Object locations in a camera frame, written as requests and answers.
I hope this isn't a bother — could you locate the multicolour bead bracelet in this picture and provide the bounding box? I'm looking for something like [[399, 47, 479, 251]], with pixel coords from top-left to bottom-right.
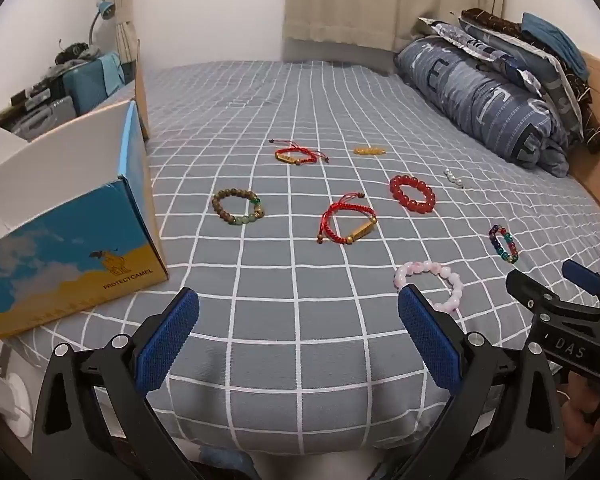
[[488, 223, 522, 265]]

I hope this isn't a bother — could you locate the pink bead bracelet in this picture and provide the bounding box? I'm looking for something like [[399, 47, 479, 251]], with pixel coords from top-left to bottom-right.
[[392, 260, 465, 314]]

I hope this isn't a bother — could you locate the red bead bracelet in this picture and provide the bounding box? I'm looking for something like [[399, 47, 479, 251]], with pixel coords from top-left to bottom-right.
[[389, 173, 438, 214]]

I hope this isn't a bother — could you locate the red cord bracelet gold tube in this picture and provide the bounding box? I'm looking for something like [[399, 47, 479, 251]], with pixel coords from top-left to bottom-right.
[[316, 191, 377, 245]]

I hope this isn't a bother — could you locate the brown wooden bead bracelet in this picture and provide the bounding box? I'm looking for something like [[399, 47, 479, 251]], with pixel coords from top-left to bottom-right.
[[211, 188, 266, 228]]

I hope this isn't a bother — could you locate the red cord bracelet gold plate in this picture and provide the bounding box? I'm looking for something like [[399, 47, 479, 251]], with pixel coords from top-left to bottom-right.
[[268, 139, 329, 166]]

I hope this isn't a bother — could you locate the person's right hand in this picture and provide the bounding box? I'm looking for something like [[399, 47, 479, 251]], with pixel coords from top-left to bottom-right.
[[562, 372, 600, 458]]

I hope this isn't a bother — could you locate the blue grey lettered pillow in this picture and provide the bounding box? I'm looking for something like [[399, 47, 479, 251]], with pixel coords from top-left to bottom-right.
[[396, 36, 569, 178]]

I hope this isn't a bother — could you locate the blue yellow cardboard box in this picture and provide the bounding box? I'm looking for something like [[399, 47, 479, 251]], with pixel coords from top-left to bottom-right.
[[0, 70, 168, 339]]

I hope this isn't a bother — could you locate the patterned folded quilt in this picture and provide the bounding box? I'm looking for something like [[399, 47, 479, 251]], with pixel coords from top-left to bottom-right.
[[419, 8, 591, 143]]

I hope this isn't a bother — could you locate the grey checked bed sheet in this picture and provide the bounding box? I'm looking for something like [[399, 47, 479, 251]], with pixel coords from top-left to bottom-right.
[[12, 61, 600, 455]]

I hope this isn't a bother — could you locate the dark blue folded cloth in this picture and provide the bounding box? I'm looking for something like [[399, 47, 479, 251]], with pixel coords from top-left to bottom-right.
[[520, 12, 590, 82]]

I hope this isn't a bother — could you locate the grey suitcase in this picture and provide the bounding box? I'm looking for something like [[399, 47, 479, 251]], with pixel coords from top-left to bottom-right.
[[0, 96, 76, 141]]

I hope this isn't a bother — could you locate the teal suitcase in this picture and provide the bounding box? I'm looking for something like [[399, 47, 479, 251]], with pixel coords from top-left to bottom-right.
[[61, 52, 125, 116]]

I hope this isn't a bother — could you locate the blue desk lamp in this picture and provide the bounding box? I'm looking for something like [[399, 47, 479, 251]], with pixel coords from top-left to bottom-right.
[[88, 0, 116, 46]]

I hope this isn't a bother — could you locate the narrow beige side curtain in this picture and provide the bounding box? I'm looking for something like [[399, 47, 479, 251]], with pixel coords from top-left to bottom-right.
[[114, 0, 137, 64]]

